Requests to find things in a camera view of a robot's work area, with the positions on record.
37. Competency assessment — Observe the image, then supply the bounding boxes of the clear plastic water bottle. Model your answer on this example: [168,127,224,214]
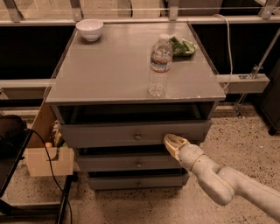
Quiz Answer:
[148,34,173,98]

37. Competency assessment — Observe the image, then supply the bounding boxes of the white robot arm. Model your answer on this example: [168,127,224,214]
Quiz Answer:
[164,134,280,222]

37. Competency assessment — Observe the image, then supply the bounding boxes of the grey wooden drawer cabinet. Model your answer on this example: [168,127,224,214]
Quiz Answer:
[45,22,227,192]

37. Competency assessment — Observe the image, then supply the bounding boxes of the grey top drawer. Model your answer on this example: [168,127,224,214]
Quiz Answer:
[59,104,213,149]

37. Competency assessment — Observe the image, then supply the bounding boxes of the black chair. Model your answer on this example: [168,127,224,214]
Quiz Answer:
[0,115,76,224]

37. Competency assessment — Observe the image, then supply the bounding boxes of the grey bottom drawer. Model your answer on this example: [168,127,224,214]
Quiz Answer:
[87,169,189,190]

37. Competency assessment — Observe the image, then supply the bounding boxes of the grey middle drawer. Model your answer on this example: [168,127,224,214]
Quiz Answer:
[76,145,180,172]

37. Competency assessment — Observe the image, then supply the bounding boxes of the white ceramic bowl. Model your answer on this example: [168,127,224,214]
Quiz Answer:
[76,18,103,41]

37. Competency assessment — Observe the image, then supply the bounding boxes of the black cable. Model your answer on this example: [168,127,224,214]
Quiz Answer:
[27,128,73,224]

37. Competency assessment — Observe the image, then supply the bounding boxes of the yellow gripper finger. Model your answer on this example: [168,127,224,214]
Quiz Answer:
[165,134,189,150]
[164,134,180,160]

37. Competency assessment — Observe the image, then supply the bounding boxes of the white cable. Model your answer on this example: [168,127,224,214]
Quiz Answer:
[213,13,234,91]

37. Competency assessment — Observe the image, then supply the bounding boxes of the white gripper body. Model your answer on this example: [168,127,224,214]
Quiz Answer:
[178,143,221,179]

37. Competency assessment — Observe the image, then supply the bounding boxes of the dark cabinet at right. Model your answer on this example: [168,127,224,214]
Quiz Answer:
[258,60,280,136]

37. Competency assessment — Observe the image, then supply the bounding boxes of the grey drawer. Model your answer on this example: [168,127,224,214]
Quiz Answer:
[87,169,189,190]
[76,145,180,172]
[59,104,213,149]

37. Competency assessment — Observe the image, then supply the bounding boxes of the cardboard box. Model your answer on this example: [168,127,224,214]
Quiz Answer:
[24,102,74,177]

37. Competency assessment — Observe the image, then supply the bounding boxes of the snack items in box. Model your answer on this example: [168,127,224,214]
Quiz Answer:
[45,121,65,148]

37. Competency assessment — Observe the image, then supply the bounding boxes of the metal railing frame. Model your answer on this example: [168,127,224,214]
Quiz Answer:
[0,0,280,119]

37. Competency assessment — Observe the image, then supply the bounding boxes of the green chip bag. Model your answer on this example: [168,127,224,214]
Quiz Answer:
[169,37,197,57]

